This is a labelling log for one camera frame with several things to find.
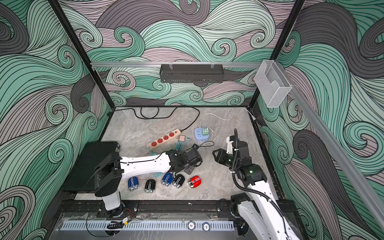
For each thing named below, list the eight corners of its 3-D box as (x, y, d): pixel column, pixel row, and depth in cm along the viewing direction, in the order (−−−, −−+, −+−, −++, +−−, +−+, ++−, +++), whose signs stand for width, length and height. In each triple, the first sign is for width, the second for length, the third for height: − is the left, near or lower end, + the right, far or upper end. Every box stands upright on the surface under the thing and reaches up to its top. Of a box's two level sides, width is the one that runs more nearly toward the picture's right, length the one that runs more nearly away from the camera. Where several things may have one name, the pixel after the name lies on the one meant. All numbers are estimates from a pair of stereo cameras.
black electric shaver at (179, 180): (172, 185, 83) (171, 183, 80) (177, 174, 87) (177, 172, 84) (180, 189, 81) (180, 187, 79) (185, 178, 85) (185, 176, 83)
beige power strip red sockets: (149, 150, 97) (148, 148, 95) (147, 147, 99) (146, 144, 96) (181, 133, 106) (180, 131, 103) (178, 131, 107) (178, 128, 105)
